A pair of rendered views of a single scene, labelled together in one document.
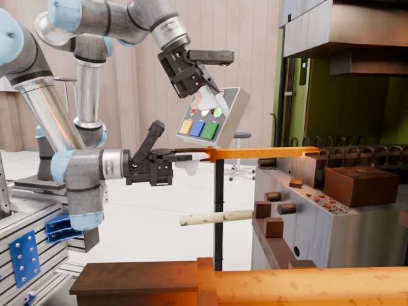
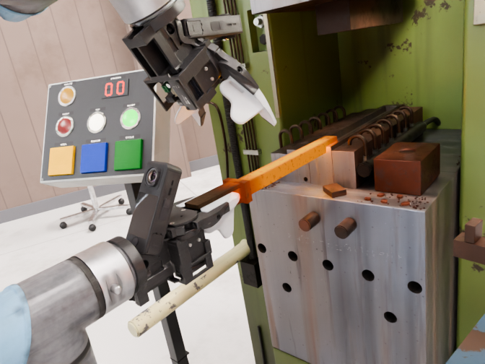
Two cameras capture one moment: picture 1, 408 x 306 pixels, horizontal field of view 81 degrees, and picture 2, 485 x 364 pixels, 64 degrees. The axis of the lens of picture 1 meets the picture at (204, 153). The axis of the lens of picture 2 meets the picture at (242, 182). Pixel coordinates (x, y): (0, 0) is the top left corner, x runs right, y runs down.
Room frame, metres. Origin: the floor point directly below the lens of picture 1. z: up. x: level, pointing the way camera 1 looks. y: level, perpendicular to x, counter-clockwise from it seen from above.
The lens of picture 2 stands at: (0.14, 0.31, 1.21)
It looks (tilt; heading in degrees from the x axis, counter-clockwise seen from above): 18 degrees down; 324
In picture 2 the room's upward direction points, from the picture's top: 9 degrees counter-clockwise
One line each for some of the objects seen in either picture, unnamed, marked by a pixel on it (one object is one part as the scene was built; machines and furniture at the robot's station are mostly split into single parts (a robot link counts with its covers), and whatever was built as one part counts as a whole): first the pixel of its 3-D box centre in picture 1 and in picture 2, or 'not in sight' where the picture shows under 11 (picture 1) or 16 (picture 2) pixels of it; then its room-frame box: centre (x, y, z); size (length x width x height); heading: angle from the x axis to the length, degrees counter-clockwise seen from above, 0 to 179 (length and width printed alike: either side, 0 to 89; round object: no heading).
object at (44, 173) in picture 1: (56, 164); not in sight; (1.00, 0.64, 0.87); 0.15 x 0.15 x 0.10
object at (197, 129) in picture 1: (197, 129); (94, 158); (1.14, 0.03, 1.01); 0.07 x 0.05 x 0.07; 37
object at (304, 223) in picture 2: (272, 197); (309, 221); (0.64, -0.19, 0.87); 0.04 x 0.03 x 0.03; 102
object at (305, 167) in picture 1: (353, 159); (354, 139); (0.73, -0.47, 0.96); 0.42 x 0.20 x 0.09; 102
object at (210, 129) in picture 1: (210, 131); (129, 155); (1.06, -0.03, 1.01); 0.07 x 0.05 x 0.07; 37
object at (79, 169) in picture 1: (81, 166); (37, 318); (0.55, 0.29, 0.98); 0.11 x 0.08 x 0.09; 102
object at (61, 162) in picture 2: (186, 127); (63, 161); (1.22, 0.09, 1.01); 0.07 x 0.05 x 0.07; 37
